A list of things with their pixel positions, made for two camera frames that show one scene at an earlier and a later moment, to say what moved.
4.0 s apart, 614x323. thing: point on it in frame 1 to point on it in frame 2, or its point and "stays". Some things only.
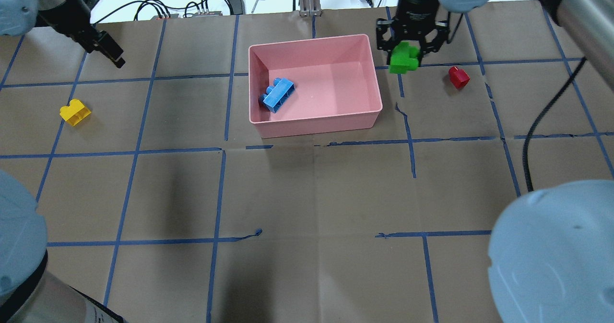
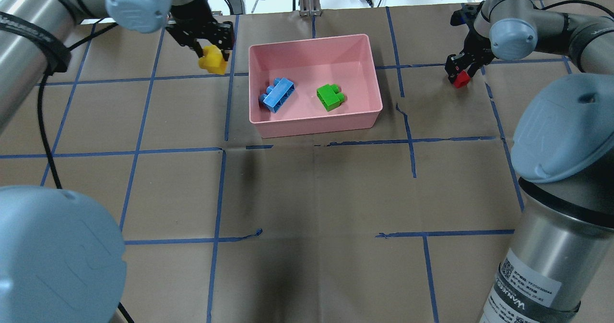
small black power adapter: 235,2 stays
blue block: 277,94 stays
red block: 459,77 stays
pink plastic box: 336,84 stays
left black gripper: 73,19 to 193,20
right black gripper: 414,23 to 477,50
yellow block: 75,112 to 213,60
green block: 403,58 to 330,96
